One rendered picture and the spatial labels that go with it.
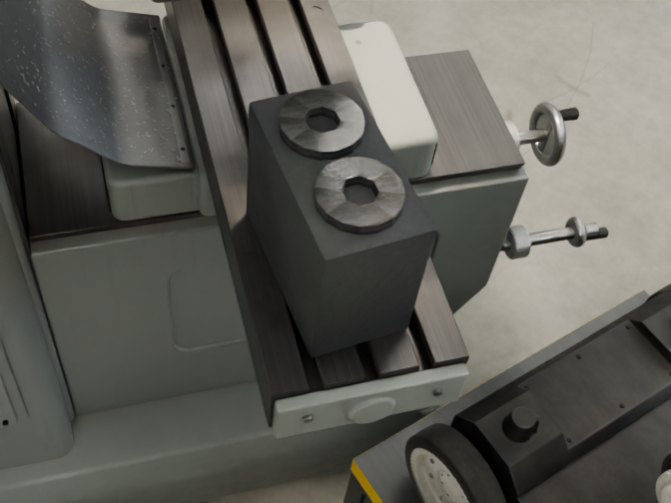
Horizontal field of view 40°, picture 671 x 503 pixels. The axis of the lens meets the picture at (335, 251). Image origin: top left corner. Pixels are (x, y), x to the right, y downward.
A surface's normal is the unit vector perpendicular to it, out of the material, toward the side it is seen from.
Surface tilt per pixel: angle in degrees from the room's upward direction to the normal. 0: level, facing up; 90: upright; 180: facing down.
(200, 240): 90
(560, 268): 0
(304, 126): 0
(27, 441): 80
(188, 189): 90
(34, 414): 89
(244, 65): 0
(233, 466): 63
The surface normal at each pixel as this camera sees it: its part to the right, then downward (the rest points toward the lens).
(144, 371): 0.26, 0.79
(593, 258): 0.09, -0.59
